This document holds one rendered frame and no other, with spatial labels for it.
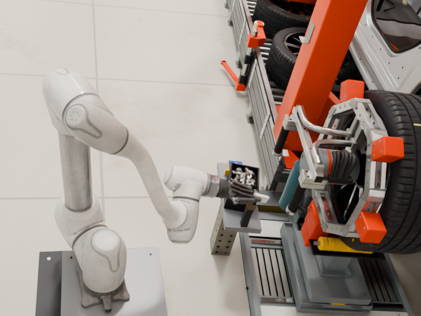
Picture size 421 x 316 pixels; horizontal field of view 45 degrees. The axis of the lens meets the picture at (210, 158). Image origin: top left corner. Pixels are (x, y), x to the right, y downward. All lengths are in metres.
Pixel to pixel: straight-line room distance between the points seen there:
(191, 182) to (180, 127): 1.61
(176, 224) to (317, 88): 1.02
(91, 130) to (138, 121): 2.04
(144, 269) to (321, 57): 1.21
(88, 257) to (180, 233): 0.33
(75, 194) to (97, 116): 0.48
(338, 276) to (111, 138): 1.48
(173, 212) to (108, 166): 1.36
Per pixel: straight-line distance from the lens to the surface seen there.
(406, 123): 1.94
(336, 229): 2.10
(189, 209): 1.83
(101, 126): 1.43
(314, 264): 2.57
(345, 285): 2.56
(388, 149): 1.81
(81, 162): 1.72
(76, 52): 4.12
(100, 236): 1.84
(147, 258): 2.14
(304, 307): 2.51
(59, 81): 1.56
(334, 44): 2.34
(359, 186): 2.17
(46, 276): 2.21
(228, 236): 2.61
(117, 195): 2.92
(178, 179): 1.85
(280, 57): 3.56
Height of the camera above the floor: 2.10
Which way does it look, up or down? 40 degrees down
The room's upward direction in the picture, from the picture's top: 14 degrees clockwise
